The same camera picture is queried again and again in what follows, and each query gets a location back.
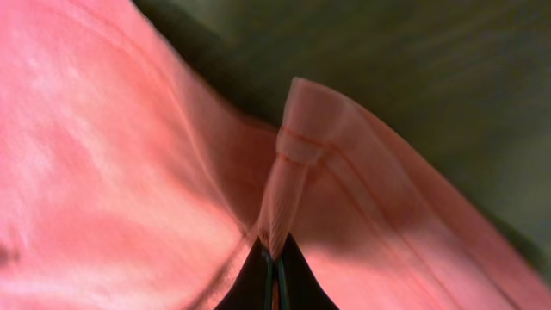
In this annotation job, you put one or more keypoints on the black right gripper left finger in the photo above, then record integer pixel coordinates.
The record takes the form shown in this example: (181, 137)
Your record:
(253, 287)

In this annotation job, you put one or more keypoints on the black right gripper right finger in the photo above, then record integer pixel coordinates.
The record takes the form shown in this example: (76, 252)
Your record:
(297, 287)

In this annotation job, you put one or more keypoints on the orange red t-shirt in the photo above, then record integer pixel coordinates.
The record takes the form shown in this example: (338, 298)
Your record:
(128, 183)

